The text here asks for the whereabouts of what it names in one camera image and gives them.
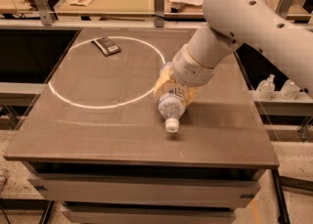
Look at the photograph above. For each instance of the metal bracket post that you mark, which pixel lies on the metal bracket post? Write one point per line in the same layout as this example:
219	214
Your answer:
159	13
283	8
45	14

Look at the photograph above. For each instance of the grey cabinet drawer unit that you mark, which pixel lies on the grey cabinet drawer unit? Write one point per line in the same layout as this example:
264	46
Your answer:
125	199

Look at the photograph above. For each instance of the clear pump bottle left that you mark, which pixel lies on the clear pump bottle left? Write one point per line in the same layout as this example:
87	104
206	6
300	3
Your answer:
265	88

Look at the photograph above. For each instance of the dark snack bar wrapper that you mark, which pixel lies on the dark snack bar wrapper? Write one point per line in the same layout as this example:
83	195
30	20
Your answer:
106	46

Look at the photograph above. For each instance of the clear pump bottle right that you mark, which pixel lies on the clear pump bottle right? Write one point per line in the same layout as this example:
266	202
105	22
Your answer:
289	90

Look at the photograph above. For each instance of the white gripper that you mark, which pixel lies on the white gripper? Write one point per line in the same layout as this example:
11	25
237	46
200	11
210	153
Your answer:
192	68

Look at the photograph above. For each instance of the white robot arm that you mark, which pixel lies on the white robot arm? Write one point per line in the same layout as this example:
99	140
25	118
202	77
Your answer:
230	24

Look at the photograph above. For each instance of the left metal bracket post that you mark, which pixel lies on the left metal bracket post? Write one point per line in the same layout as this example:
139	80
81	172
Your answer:
45	14

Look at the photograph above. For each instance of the clear pump bottle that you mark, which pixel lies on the clear pump bottle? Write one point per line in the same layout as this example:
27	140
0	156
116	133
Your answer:
265	88
289	90

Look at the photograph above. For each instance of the small paper card left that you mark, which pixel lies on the small paper card left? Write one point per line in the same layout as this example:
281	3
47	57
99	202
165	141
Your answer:
80	2

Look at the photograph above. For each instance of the right metal bracket post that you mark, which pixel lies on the right metal bracket post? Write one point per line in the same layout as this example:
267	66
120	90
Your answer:
283	8

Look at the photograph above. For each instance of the middle metal bracket post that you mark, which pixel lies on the middle metal bracket post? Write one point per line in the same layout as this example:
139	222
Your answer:
159	13

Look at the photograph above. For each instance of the clear plastic water bottle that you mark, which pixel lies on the clear plastic water bottle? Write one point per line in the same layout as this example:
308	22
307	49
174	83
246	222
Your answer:
171	106

